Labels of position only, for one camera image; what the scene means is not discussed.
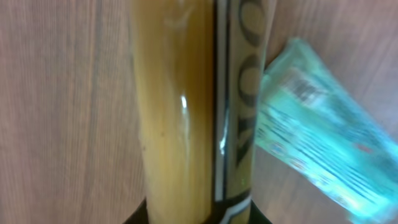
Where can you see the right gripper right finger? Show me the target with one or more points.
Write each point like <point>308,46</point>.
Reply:
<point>256,216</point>

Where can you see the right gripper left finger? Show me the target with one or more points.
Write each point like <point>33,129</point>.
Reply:
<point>140,215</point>

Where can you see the teal white packet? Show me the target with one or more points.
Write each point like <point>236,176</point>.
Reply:
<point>309,121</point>

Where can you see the red spaghetti packet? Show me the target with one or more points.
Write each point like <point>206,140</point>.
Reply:
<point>197,69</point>

